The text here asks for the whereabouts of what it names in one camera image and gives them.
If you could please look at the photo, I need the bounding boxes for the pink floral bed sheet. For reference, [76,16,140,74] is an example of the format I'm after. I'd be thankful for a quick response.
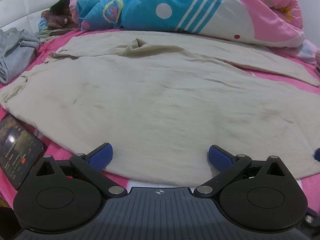
[1,30,319,212]

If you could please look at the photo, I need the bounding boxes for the folded clothes stack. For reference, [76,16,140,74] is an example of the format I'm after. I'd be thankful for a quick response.
[315,50,320,77]

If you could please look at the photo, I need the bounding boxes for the patterned pillow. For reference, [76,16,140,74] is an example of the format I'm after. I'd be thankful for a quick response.
[35,17,81,41]

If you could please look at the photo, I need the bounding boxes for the blue pink floral quilt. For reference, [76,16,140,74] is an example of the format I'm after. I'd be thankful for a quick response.
[72,0,318,64]

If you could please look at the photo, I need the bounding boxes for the sleeping person head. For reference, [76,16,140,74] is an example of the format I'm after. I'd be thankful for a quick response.
[39,0,78,30]

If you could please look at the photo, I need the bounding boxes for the beige trousers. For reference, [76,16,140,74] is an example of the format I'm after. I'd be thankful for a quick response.
[1,31,319,187]

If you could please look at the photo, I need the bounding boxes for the smartphone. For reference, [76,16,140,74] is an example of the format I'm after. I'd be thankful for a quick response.
[0,113,46,190]

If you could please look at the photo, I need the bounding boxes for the grey sweatshirt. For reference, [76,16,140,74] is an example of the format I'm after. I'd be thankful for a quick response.
[1,28,41,85]

